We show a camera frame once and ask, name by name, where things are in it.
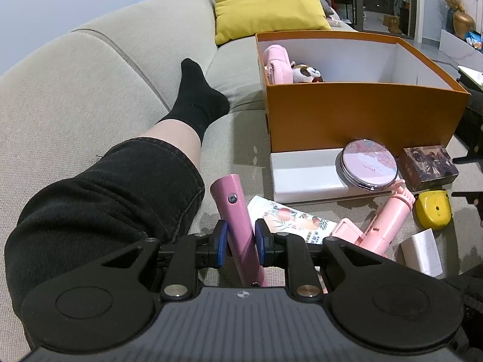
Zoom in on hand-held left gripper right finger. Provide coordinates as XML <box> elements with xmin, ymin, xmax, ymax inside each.
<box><xmin>255</xmin><ymin>219</ymin><xmax>389</xmax><ymax>299</ymax></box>

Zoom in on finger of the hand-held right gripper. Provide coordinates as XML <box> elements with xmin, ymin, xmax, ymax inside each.
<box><xmin>453</xmin><ymin>154</ymin><xmax>483</xmax><ymax>167</ymax></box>
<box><xmin>451</xmin><ymin>192</ymin><xmax>483</xmax><ymax>206</ymax></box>

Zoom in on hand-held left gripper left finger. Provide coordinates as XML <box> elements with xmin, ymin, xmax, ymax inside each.
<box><xmin>92</xmin><ymin>220</ymin><xmax>229</xmax><ymax>301</ymax></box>

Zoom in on pink cylindrical tube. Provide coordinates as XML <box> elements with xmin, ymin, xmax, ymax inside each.
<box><xmin>209</xmin><ymin>173</ymin><xmax>270</xmax><ymax>288</ymax></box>

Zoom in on yellow tape measure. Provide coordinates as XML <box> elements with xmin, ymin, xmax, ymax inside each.
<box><xmin>415</xmin><ymin>189</ymin><xmax>453</xmax><ymax>230</ymax></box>

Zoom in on peach print cream tube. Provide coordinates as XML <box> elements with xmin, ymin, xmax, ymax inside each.
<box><xmin>247</xmin><ymin>195</ymin><xmax>338</xmax><ymax>257</ymax></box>

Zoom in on brown patterned small box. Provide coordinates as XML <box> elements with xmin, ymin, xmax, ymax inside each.
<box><xmin>399</xmin><ymin>144</ymin><xmax>460</xmax><ymax>192</ymax></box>

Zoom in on white charger block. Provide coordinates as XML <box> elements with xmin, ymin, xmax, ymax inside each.
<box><xmin>400</xmin><ymin>228</ymin><xmax>443</xmax><ymax>278</ymax></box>

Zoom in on round pink compact mirror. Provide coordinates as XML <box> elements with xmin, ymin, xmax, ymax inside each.
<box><xmin>340</xmin><ymin>139</ymin><xmax>398</xmax><ymax>190</ymax></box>

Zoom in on orange cardboard box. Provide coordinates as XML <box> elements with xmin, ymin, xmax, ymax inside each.
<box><xmin>255</xmin><ymin>31</ymin><xmax>472</xmax><ymax>154</ymax></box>

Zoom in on white paper sheet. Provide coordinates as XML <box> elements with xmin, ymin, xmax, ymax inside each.
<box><xmin>457</xmin><ymin>65</ymin><xmax>483</xmax><ymax>93</ymax></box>

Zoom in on white flat box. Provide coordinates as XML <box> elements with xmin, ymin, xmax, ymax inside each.
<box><xmin>269</xmin><ymin>147</ymin><xmax>404</xmax><ymax>204</ymax></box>

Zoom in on pink selfie stick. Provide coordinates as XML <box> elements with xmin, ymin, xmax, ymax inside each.
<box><xmin>329</xmin><ymin>179</ymin><xmax>416</xmax><ymax>254</ymax></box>

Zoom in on person's left leg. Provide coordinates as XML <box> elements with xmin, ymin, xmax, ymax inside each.
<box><xmin>143</xmin><ymin>118</ymin><xmax>202</xmax><ymax>170</ymax></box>

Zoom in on black shorts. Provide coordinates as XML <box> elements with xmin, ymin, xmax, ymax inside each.
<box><xmin>4</xmin><ymin>138</ymin><xmax>483</xmax><ymax>362</ymax></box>

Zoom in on gold vase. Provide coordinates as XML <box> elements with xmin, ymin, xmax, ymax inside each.
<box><xmin>453</xmin><ymin>11</ymin><xmax>475</xmax><ymax>40</ymax></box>

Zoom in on black left sock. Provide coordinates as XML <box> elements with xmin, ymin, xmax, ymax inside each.
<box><xmin>156</xmin><ymin>58</ymin><xmax>231</xmax><ymax>140</ymax></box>

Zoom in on brown boots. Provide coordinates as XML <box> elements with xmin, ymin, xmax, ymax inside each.
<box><xmin>384</xmin><ymin>14</ymin><xmax>404</xmax><ymax>34</ymax></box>

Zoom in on brown white plush toy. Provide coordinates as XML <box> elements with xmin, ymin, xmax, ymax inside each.
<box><xmin>291</xmin><ymin>65</ymin><xmax>324</xmax><ymax>84</ymax></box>

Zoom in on pink pouch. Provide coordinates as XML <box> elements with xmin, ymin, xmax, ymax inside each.
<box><xmin>263</xmin><ymin>44</ymin><xmax>294</xmax><ymax>84</ymax></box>

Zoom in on beige sofa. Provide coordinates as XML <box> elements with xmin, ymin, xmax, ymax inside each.
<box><xmin>0</xmin><ymin>0</ymin><xmax>483</xmax><ymax>348</ymax></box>

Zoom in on yellow pillow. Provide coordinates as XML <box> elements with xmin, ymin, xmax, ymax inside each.
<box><xmin>213</xmin><ymin>0</ymin><xmax>332</xmax><ymax>46</ymax></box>

